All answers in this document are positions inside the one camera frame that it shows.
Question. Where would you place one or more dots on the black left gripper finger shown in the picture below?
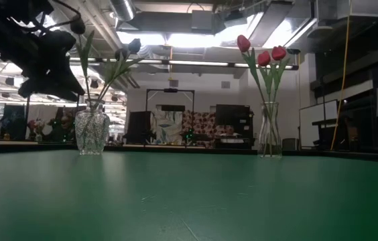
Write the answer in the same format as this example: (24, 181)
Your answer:
(68, 87)
(35, 89)

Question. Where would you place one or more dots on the dark artificial tulip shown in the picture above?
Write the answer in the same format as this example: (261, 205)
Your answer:
(121, 53)
(134, 45)
(86, 53)

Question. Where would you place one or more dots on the red artificial tulip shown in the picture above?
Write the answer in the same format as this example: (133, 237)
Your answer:
(279, 53)
(263, 58)
(243, 43)

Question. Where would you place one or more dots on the cut crystal glass vase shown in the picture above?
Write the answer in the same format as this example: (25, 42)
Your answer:
(92, 134)

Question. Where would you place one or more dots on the slim clear glass vase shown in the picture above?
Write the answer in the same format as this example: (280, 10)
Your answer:
(270, 140)

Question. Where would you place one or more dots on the pink white flower bouquet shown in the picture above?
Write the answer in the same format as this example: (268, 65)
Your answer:
(38, 126)

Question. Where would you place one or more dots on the black partition panel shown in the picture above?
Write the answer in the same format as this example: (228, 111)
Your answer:
(14, 120)
(138, 125)

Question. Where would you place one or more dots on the blue white patterned cloth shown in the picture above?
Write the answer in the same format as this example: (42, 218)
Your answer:
(167, 127)

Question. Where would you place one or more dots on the red white patterned cloth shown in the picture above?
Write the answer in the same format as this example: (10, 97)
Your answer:
(205, 122)

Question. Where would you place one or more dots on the black cabinet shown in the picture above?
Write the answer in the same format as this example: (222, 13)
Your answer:
(232, 117)

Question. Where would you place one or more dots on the green table mat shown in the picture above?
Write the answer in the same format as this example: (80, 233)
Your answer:
(209, 207)

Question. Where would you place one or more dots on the grey waste bin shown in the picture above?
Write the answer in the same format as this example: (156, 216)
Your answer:
(289, 144)

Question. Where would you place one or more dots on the whiteboard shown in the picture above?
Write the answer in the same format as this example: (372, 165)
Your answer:
(316, 124)

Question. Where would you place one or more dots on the black gantry frame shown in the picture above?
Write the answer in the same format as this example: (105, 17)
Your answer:
(27, 120)
(170, 90)

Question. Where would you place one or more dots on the silver ventilation duct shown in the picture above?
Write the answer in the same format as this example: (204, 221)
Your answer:
(115, 80)

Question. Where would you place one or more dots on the round silver duct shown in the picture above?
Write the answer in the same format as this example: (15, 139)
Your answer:
(122, 8)

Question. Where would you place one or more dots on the grey wall vent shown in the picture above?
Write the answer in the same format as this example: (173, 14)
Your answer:
(173, 83)
(226, 84)

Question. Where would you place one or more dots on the black aluminium table frame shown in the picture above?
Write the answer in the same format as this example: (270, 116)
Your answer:
(175, 150)

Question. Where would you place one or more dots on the white ceiling duct box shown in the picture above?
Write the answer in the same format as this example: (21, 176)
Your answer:
(350, 8)

